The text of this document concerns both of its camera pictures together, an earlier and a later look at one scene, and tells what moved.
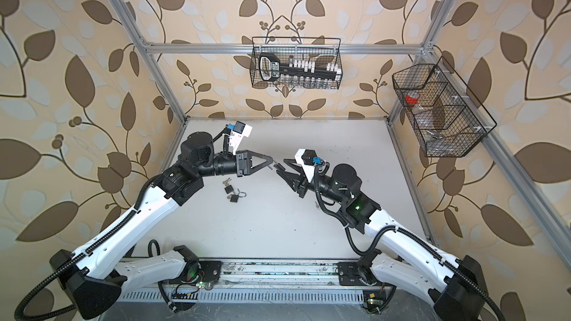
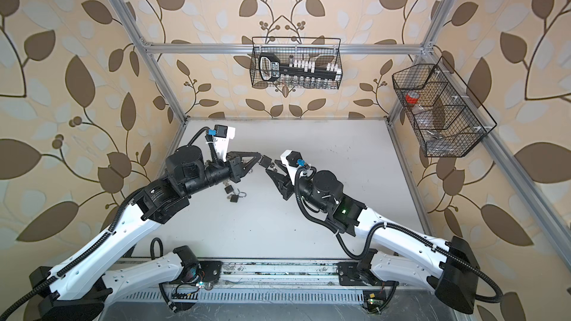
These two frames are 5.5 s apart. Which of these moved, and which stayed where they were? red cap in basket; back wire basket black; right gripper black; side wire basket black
Moved: right gripper black
Stayed: red cap in basket; side wire basket black; back wire basket black
